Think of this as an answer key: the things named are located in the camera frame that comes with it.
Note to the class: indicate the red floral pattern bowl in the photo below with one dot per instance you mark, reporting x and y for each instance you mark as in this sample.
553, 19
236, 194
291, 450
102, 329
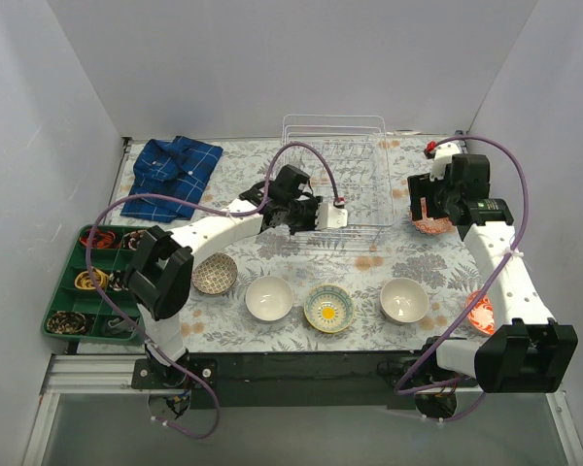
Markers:
481, 317

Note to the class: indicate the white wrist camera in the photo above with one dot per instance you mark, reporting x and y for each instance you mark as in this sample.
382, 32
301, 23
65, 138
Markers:
442, 157
329, 216

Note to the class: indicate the green compartment tray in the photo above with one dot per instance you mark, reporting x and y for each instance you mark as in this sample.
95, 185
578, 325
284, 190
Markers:
77, 312

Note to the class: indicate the brown lattice pattern bowl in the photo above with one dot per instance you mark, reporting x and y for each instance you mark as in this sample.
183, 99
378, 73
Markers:
215, 275

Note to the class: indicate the yellow rubber bands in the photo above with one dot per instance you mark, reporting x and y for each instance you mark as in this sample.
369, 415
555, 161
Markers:
87, 281

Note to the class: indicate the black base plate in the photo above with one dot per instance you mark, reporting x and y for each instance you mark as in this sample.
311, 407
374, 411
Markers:
304, 379

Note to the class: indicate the white wire dish rack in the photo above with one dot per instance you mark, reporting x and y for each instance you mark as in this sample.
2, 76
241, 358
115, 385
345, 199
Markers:
355, 148

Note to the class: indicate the red rubber bands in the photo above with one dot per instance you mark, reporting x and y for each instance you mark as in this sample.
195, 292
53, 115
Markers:
101, 239

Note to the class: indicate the blue plaid shirt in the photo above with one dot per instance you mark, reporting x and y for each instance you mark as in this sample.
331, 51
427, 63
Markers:
181, 169

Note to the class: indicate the floral patterned table mat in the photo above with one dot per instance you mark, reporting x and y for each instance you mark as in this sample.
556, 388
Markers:
440, 264

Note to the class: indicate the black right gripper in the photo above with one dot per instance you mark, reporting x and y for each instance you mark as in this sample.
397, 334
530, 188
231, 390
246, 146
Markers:
419, 203

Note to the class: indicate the plain white bowl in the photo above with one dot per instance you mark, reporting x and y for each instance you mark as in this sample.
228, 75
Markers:
403, 301
269, 299

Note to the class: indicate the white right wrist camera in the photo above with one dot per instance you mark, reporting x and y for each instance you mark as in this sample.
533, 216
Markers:
442, 157

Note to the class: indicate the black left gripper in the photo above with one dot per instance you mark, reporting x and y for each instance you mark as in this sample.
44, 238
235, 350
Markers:
300, 214

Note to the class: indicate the red geometric pattern bowl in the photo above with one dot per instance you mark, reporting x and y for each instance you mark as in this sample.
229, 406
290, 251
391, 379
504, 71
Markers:
433, 226

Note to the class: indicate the yellow dotted bowl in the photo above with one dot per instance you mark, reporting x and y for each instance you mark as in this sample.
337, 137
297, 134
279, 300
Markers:
329, 308

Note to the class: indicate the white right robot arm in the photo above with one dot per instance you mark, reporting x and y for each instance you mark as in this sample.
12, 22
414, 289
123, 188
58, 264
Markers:
529, 350

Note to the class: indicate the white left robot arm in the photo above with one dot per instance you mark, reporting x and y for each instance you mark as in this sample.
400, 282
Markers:
159, 275

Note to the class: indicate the aluminium frame rail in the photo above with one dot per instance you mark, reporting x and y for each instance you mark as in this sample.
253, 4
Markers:
90, 374

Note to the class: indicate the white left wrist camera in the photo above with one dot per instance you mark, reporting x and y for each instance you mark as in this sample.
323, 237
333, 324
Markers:
329, 216

